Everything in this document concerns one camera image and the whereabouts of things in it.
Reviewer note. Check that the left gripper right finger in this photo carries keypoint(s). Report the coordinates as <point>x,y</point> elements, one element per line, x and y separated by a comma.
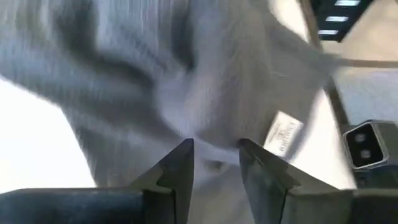
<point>264,186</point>

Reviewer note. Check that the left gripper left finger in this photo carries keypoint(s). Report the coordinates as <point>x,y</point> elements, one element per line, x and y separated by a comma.
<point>174,193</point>

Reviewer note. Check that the dark gray waffle towel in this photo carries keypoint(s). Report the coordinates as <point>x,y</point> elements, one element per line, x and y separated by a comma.
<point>124,77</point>

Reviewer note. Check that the black labelled drawer unit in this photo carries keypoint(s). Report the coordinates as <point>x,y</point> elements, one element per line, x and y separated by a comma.
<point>351,12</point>

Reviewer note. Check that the silver depth camera box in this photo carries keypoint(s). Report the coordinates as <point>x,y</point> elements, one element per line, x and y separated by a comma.
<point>363,146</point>

